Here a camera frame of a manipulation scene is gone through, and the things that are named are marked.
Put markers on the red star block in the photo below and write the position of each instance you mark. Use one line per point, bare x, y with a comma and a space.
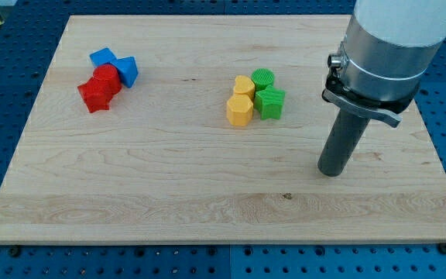
96, 94

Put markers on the yellow heart block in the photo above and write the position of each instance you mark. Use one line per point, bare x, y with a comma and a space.
244, 86

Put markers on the red cylinder block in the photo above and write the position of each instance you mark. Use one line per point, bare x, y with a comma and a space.
108, 74

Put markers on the blue triangular block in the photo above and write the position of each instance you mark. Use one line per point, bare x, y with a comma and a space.
127, 70

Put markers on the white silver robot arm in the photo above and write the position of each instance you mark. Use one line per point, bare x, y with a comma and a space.
388, 46

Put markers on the light wooden board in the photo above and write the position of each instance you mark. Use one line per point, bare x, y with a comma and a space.
165, 166

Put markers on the blue cube block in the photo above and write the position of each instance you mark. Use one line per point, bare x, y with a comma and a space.
102, 56

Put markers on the yellow hexagon block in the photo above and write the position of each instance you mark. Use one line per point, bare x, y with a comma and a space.
239, 110

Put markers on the green cylinder block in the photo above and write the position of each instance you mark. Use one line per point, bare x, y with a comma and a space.
262, 78

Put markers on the black silver tool clamp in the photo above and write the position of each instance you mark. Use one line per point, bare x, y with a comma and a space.
388, 112

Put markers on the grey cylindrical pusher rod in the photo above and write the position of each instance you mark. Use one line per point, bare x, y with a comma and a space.
342, 140

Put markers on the green star block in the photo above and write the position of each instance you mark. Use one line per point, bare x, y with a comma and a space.
269, 102

